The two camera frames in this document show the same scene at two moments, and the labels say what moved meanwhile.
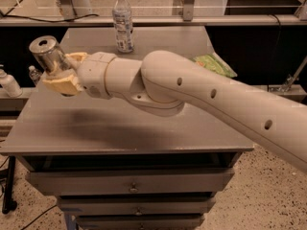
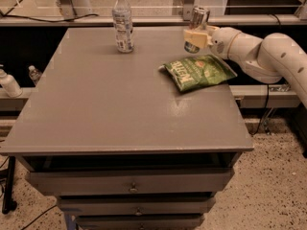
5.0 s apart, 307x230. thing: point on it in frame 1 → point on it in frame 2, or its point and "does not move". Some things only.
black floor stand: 8,203 does not move
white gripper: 92,73 → 223,42
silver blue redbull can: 47,52 → 200,19
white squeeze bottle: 9,83 does not move
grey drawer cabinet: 116,165 does not move
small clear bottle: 34,73 does not move
